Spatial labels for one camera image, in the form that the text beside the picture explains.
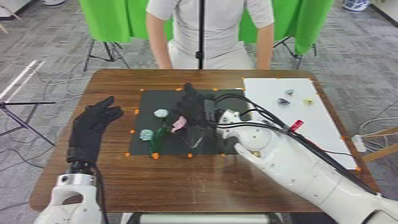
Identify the black backdrop stand leg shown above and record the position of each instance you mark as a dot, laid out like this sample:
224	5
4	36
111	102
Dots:
109	53
295	53

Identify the dark mat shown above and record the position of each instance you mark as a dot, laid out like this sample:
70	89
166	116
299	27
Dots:
171	146

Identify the pale grey bar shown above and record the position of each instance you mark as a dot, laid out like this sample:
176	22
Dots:
201	218

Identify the pink flower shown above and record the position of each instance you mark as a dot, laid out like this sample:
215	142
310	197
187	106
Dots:
178	124

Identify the yellow flower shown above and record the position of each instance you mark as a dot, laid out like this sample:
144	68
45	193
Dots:
308	101

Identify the pale teal flower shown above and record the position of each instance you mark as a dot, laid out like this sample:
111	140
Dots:
146	134

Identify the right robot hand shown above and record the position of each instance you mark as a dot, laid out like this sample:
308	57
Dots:
192	108

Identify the black stand pole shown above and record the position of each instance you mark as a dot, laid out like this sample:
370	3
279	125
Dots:
201	33

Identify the blue and white vase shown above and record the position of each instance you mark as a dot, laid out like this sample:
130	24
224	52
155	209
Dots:
356	4

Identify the person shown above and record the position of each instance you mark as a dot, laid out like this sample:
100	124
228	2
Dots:
219	33

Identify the white sheet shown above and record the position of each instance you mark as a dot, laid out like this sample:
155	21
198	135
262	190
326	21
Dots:
278	116

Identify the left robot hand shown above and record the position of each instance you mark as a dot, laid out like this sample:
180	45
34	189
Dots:
89	130

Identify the light blue flower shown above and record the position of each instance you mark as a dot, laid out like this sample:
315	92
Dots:
290	91

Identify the black tripod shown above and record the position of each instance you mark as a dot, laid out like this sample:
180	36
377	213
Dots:
18	116

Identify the white power strip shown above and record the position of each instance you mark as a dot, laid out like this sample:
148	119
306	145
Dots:
359	143

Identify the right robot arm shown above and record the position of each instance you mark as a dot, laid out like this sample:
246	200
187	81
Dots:
295	166

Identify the white flower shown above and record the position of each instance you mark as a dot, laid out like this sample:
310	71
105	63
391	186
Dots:
160	113

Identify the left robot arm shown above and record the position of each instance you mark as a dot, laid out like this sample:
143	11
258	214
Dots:
68	196

